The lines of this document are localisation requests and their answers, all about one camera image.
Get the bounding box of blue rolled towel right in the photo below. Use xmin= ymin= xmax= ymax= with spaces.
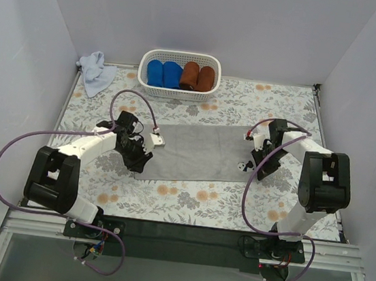
xmin=163 ymin=61 xmax=183 ymax=89

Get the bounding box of blue rolled towel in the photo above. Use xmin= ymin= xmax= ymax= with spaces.
xmin=147 ymin=60 xmax=164 ymax=88
xmin=163 ymin=61 xmax=183 ymax=89

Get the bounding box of aluminium frame rail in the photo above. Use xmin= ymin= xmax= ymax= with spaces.
xmin=0 ymin=209 xmax=365 ymax=281

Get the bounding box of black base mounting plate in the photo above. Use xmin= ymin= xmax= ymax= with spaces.
xmin=63 ymin=216 xmax=305 ymax=274

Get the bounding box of brown rolled towel right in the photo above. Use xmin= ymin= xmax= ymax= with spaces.
xmin=195 ymin=66 xmax=215 ymax=93

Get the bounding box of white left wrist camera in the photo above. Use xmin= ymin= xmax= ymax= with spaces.
xmin=143 ymin=127 xmax=166 ymax=153

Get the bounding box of light blue crumpled towel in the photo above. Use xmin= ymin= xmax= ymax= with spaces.
xmin=76 ymin=51 xmax=117 ymax=98

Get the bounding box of floral patterned table mat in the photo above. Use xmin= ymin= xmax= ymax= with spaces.
xmin=27 ymin=56 xmax=361 ymax=245

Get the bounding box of brown rolled towel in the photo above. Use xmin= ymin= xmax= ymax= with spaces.
xmin=179 ymin=61 xmax=200 ymax=91
xmin=195 ymin=66 xmax=215 ymax=93

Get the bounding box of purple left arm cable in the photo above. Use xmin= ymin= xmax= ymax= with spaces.
xmin=0 ymin=75 xmax=166 ymax=280

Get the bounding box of blue rolled towel left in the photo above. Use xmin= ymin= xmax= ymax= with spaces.
xmin=147 ymin=60 xmax=164 ymax=88

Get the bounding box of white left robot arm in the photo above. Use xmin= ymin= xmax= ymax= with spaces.
xmin=23 ymin=112 xmax=164 ymax=238

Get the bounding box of grey panda towel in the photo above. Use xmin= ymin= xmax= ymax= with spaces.
xmin=135 ymin=125 xmax=255 ymax=182

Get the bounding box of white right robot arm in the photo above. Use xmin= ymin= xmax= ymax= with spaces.
xmin=241 ymin=118 xmax=351 ymax=260

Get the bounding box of white plastic basket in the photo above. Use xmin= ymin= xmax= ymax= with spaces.
xmin=138 ymin=49 xmax=221 ymax=102

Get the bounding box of brown rolled towel left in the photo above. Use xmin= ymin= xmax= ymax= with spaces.
xmin=179 ymin=61 xmax=200 ymax=91

